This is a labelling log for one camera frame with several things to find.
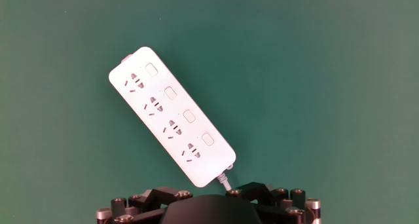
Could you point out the green table mat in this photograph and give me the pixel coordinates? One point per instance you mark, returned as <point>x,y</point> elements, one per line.
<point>311,86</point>

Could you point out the white four-socket power strip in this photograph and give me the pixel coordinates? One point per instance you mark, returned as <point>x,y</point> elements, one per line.
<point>170,119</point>

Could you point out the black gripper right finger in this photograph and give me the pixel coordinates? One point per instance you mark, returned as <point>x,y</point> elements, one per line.
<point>281,204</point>

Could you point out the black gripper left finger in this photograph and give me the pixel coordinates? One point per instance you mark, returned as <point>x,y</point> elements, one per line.
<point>144,206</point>

